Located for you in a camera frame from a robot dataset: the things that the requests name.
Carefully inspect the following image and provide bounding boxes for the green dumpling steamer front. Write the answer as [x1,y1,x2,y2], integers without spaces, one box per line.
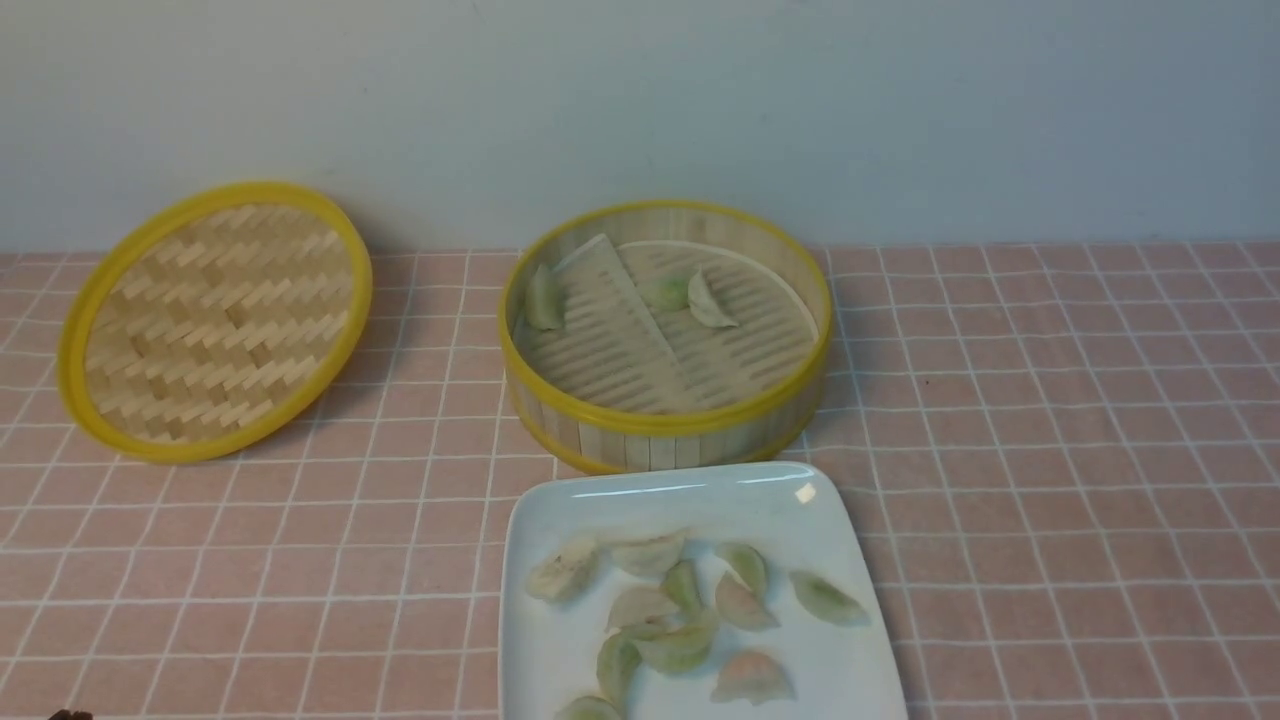
[626,609,721,676]

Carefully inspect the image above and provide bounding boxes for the green dumpling steamer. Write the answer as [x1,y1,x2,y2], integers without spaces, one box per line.
[626,609,721,676]
[524,264,564,332]
[637,272,690,313]

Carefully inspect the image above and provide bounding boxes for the white dumpling plate top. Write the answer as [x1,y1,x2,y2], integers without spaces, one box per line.
[608,530,687,578]

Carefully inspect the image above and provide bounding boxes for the small green dumpling plate centre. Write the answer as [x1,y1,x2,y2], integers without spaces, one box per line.
[660,559,704,619]

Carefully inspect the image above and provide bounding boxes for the green dumpling plate upper right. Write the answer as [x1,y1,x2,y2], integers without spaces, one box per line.
[716,541,771,600]

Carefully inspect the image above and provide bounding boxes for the pale yellow dumpling on plate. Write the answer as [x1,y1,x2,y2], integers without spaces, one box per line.
[524,537,600,603]

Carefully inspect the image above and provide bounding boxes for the pinkish white dumpling plate centre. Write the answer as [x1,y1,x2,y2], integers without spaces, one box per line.
[605,585,681,632]

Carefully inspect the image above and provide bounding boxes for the white square plate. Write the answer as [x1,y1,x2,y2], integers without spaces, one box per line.
[499,462,908,719]

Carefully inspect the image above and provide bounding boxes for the pink dumpling plate centre right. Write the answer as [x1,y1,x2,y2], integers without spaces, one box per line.
[714,571,780,632]

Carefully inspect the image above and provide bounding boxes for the green dumpling plate lower left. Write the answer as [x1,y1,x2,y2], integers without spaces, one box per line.
[596,632,643,714]

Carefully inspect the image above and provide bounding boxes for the green dumpling plate far right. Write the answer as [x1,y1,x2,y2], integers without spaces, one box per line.
[788,570,870,626]

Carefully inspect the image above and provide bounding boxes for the yellow rimmed bamboo steamer basket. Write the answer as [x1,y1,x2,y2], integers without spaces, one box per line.
[497,200,835,474]

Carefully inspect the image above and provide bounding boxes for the green dumpling steamer centre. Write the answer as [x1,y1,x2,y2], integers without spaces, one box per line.
[637,272,690,313]

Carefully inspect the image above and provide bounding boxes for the white dumpling in steamer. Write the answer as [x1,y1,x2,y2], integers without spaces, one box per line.
[686,266,740,329]

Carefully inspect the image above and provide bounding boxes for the green dumpling steamer left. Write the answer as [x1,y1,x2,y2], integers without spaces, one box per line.
[524,264,564,332]

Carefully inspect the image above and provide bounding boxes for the yellow rimmed bamboo steamer lid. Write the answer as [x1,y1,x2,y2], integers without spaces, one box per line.
[58,182,374,464]

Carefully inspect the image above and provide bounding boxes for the dark object bottom left corner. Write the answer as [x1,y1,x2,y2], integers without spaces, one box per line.
[49,708,93,720]

